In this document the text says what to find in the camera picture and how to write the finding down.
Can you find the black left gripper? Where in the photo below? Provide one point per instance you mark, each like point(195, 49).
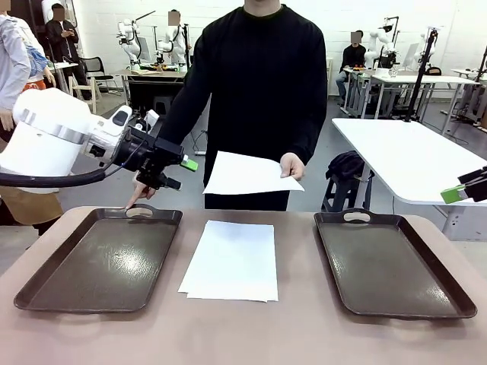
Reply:
point(142, 159)

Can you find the right gripper finger with green tip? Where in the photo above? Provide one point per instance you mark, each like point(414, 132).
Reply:
point(454, 193)
point(473, 175)

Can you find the white A4 paper sheet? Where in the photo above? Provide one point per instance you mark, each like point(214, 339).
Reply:
point(243, 175)

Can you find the white A4 paper stack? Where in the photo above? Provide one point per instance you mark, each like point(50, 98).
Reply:
point(228, 262)

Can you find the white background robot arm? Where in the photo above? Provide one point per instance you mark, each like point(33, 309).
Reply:
point(165, 45)
point(131, 45)
point(371, 53)

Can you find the person's right forearm black sleeve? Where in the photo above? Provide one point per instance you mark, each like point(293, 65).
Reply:
point(175, 121)

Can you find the person's left forearm black sleeve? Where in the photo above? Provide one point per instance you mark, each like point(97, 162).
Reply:
point(310, 140)

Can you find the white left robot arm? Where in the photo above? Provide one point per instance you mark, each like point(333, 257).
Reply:
point(45, 129)

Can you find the person's right hand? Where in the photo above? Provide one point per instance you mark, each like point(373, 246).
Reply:
point(142, 193)

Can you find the person's left hand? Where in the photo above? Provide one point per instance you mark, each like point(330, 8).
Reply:
point(293, 165)

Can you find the grey plastic stool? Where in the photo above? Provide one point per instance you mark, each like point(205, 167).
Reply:
point(163, 104)

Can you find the large white table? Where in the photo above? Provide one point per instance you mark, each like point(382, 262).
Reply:
point(399, 152)

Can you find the wooden background work table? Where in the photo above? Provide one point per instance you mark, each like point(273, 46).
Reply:
point(152, 73)

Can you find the dark brown plastic tray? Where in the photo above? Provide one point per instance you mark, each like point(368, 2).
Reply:
point(95, 266)
point(380, 266)

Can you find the white background desk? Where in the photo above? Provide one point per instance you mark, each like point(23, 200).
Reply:
point(418, 79)

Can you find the black step stool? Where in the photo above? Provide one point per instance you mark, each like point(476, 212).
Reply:
point(342, 194)

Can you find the black tripod stand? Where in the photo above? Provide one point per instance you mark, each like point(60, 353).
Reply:
point(420, 76)

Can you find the white wooden stool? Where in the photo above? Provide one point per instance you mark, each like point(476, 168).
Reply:
point(81, 89)

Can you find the black mesh office chair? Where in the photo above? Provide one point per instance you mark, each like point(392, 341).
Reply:
point(93, 66)

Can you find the person in black sweater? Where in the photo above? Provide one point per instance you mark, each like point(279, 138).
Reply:
point(258, 76)

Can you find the background person in white shirt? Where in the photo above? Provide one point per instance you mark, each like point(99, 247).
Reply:
point(176, 38)

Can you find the white patterned mug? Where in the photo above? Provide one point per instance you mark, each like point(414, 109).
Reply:
point(393, 72)

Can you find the white monitor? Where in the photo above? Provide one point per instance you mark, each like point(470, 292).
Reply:
point(411, 55)

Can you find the standing man in black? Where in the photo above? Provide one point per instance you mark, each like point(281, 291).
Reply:
point(62, 38)

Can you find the seated man in black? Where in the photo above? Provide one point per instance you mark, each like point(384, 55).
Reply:
point(352, 57)

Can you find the person with orange shorts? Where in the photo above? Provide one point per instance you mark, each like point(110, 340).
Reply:
point(34, 57)

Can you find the person with beige apron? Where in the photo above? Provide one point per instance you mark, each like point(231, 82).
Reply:
point(11, 57)

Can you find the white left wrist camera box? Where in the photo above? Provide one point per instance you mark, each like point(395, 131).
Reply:
point(152, 118)

